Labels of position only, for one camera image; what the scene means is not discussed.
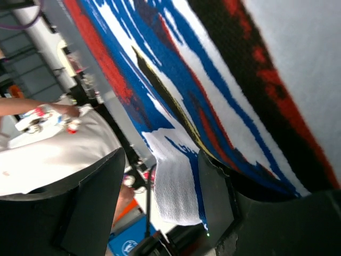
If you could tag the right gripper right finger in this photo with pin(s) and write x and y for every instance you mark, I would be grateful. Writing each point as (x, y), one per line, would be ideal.
(239, 223)

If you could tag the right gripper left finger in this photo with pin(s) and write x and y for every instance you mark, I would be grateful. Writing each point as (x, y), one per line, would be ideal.
(72, 216)

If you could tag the blue white patterned trousers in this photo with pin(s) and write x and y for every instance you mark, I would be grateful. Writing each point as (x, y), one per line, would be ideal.
(253, 84)

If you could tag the person's bare forearm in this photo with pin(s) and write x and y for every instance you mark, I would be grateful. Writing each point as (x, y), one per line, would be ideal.
(16, 106)

